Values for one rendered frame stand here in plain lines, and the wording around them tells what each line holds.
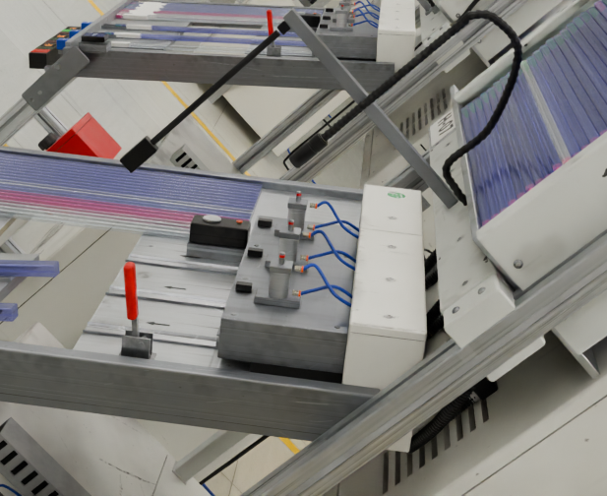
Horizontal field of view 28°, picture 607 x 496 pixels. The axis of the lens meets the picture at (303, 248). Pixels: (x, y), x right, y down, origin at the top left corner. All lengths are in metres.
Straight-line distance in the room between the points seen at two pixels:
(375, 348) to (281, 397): 0.11
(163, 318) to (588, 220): 0.51
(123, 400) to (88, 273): 1.57
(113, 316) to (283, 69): 1.31
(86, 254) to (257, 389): 1.61
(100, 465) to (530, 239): 0.97
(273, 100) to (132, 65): 3.36
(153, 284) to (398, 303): 0.34
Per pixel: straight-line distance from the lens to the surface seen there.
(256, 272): 1.42
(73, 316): 2.92
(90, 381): 1.31
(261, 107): 6.04
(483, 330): 1.20
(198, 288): 1.52
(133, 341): 1.31
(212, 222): 1.60
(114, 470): 1.98
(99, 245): 2.84
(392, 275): 1.40
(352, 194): 1.91
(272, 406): 1.29
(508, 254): 1.20
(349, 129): 2.63
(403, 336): 1.27
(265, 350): 1.30
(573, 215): 1.19
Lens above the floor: 1.59
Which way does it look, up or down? 16 degrees down
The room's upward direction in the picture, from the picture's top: 51 degrees clockwise
